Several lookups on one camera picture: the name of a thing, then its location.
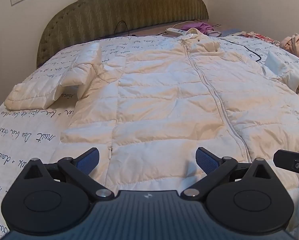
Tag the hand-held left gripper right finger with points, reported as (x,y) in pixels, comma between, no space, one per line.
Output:
(206,161)

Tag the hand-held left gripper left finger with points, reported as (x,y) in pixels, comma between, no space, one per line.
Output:
(89,160)

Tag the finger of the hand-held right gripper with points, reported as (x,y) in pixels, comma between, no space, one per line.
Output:
(287,159)

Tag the white puffer jacket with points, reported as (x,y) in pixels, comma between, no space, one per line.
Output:
(169,100)

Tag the pink clothes pile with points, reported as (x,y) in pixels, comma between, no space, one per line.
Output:
(295,46)

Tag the white script printed blanket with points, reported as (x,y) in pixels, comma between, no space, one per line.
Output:
(27,140)

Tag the floral printed cloth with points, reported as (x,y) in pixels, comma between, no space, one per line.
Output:
(259,38)

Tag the white power strip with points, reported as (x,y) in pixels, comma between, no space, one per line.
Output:
(175,31)

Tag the purple cloth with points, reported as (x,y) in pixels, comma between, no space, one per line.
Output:
(200,27)

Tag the green upholstered headboard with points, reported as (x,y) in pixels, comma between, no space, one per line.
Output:
(129,7)

